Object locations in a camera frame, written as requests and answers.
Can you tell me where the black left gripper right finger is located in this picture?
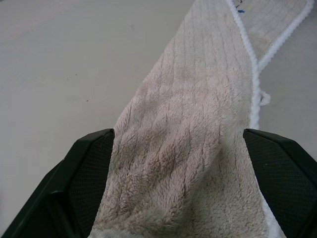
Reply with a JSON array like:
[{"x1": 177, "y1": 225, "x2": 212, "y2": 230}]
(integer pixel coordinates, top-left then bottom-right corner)
[{"x1": 243, "y1": 128, "x2": 317, "y2": 238}]

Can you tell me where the beige fluffy towel white trim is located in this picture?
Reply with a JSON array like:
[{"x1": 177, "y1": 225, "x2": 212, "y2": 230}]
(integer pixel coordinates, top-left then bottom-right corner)
[{"x1": 88, "y1": 0, "x2": 315, "y2": 238}]

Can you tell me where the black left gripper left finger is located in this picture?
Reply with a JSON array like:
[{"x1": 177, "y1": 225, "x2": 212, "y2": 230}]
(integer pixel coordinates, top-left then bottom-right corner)
[{"x1": 0, "y1": 128, "x2": 116, "y2": 238}]

